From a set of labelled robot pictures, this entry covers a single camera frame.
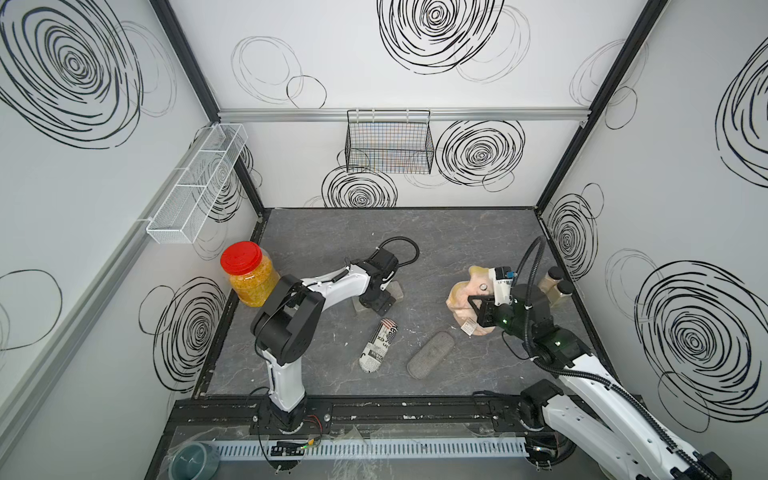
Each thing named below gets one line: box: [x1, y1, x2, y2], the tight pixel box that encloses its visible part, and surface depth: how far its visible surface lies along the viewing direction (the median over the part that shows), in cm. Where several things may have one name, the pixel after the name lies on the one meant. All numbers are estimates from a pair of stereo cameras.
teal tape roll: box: [168, 441, 219, 480], surface depth 66 cm
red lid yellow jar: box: [220, 241, 281, 308], surface depth 85 cm
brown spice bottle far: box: [538, 266, 564, 294], surface depth 93 cm
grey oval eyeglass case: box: [407, 331, 455, 380], surface depth 83 cm
